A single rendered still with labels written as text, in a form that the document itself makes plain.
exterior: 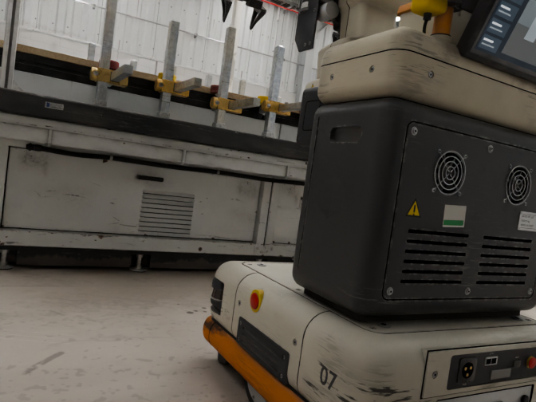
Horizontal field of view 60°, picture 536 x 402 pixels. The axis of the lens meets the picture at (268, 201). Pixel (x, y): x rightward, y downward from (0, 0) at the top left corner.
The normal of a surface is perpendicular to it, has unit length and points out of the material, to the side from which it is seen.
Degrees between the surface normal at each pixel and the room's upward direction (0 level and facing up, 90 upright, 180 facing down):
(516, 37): 115
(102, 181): 92
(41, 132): 90
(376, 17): 82
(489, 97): 90
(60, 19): 90
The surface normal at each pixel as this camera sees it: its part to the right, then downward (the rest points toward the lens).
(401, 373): 0.49, 0.01
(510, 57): 0.37, 0.52
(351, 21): -0.87, -0.09
